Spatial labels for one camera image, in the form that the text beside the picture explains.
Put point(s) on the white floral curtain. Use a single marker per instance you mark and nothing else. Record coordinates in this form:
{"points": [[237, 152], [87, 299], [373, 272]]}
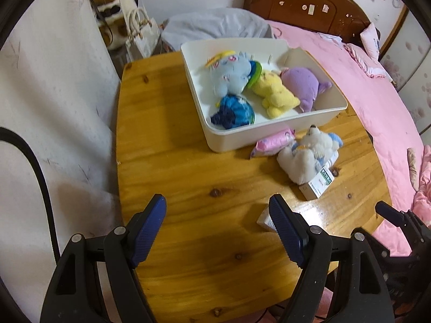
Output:
{"points": [[59, 92]]}

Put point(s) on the white pillow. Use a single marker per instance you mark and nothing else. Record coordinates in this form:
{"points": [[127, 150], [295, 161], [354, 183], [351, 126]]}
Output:
{"points": [[370, 41]]}

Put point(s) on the brown wooden headboard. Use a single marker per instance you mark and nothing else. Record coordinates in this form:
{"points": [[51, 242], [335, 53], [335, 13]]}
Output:
{"points": [[342, 18]]}

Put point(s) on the blue rainbow pony plush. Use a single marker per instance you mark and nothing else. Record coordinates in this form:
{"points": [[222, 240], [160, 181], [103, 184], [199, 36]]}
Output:
{"points": [[231, 72]]}

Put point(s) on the blue patterned ball pouch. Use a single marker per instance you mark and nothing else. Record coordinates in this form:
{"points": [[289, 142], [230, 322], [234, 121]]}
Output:
{"points": [[233, 112]]}

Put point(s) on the brown white fluffy bag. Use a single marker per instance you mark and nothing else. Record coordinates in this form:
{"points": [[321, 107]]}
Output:
{"points": [[110, 19]]}

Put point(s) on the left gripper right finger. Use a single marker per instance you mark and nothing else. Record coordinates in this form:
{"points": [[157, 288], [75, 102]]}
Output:
{"points": [[360, 294]]}

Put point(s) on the white handbag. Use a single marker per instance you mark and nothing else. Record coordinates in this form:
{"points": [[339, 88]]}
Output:
{"points": [[143, 34]]}

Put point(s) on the white green medicine box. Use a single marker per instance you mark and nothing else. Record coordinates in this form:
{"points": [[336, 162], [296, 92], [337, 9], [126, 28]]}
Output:
{"points": [[318, 185]]}

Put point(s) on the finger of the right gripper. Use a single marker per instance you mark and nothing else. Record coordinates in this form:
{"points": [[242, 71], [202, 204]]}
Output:
{"points": [[397, 218]]}

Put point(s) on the grey cloth-covered object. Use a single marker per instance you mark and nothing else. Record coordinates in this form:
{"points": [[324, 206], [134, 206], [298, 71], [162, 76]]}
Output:
{"points": [[213, 24]]}

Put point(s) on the purple plush toy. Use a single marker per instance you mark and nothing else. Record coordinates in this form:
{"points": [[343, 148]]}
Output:
{"points": [[304, 85]]}

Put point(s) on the white tissue packet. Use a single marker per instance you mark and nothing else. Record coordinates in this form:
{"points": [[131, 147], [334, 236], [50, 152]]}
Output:
{"points": [[266, 222]]}

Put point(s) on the white bear plush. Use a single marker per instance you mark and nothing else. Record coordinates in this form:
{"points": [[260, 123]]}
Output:
{"points": [[302, 160]]}

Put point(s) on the pink tissue pack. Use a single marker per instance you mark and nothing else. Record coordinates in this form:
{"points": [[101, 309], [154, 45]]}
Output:
{"points": [[273, 144]]}

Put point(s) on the white plastic storage tray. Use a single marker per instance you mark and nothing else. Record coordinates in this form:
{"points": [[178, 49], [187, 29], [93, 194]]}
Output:
{"points": [[247, 89]]}

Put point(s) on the yellow plush toy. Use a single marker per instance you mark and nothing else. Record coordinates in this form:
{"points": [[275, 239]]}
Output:
{"points": [[276, 98]]}

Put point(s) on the round wooden table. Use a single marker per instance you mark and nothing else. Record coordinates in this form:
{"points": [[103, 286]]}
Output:
{"points": [[211, 262]]}

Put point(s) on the pink bed quilt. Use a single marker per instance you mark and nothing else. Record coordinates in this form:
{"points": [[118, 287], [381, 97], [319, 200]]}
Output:
{"points": [[363, 84]]}

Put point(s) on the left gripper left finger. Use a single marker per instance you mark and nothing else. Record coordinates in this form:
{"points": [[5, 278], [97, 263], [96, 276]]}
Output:
{"points": [[75, 293]]}

